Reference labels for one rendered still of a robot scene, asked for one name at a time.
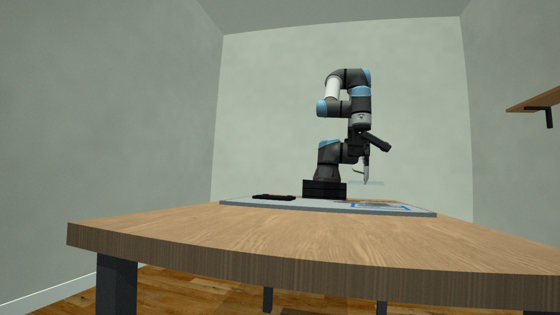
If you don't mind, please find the black rectangular frame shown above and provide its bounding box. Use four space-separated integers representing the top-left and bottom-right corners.
252 194 296 201

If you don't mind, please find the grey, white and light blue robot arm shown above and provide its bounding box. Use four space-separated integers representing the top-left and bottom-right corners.
313 68 392 182

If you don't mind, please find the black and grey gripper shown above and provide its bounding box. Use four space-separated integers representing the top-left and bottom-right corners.
347 124 371 185

